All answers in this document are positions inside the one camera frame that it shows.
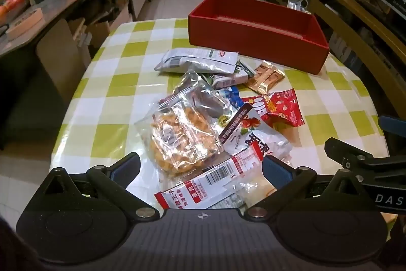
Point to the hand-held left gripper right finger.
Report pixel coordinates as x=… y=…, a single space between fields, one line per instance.
x=276 y=171

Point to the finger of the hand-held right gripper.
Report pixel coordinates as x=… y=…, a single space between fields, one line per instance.
x=339 y=148
x=393 y=125

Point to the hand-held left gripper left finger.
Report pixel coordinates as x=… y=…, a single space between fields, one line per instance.
x=125 y=167

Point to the white packet with tomato print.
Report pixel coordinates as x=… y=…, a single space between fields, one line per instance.
x=253 y=134

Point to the clear bag of fried crackers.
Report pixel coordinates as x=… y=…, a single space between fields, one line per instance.
x=180 y=137

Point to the red gummy packet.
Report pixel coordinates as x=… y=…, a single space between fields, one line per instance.
x=282 y=107

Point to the white packet with red label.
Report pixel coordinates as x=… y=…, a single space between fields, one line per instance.
x=206 y=185

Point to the blue snack packet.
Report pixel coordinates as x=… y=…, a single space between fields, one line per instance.
x=233 y=94

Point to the golden brown snack packet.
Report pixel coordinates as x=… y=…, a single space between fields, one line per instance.
x=266 y=77

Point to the green white seaweed packet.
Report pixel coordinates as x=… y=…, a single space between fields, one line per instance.
x=230 y=77

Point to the white grey snack bag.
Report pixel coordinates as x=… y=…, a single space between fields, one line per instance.
x=193 y=60

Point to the red cardboard box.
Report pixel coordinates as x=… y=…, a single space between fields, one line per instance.
x=253 y=33

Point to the beige board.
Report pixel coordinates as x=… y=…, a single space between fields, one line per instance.
x=60 y=61

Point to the silver foil bag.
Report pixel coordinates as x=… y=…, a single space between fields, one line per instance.
x=299 y=2

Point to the long wooden side counter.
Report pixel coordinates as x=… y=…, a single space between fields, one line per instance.
x=73 y=1

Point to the beige tape roll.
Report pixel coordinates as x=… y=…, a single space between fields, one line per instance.
x=23 y=23

